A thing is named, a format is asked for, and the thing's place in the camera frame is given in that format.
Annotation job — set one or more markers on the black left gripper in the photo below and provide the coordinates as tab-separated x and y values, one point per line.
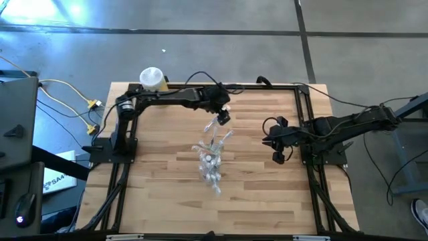
215	97

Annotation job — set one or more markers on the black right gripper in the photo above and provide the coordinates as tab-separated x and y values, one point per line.
284	137

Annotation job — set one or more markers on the blue toothbrush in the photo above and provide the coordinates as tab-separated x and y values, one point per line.
217	187
214	140
210	124

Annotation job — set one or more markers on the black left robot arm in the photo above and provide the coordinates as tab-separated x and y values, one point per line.
160	97

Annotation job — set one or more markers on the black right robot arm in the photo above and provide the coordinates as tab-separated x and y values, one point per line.
351	124

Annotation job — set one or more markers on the clear acrylic square holder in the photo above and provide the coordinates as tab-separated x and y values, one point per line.
202	167

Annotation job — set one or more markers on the yellow wipes canister white lid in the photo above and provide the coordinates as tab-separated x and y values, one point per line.
152	78

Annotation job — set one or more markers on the grey metal stand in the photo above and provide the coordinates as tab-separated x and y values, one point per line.
401	157

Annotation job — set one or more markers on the black diagonal beam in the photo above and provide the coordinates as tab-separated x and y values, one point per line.
57	162

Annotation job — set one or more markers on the white printed sheet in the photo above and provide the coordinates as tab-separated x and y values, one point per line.
60	174

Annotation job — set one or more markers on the black computer mouse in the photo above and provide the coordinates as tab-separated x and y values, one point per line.
25	209

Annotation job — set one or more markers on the black aluminium table frame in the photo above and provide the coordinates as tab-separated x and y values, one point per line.
301	100

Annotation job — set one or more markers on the silver aluminium bracket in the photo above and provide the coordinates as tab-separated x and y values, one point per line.
311	238

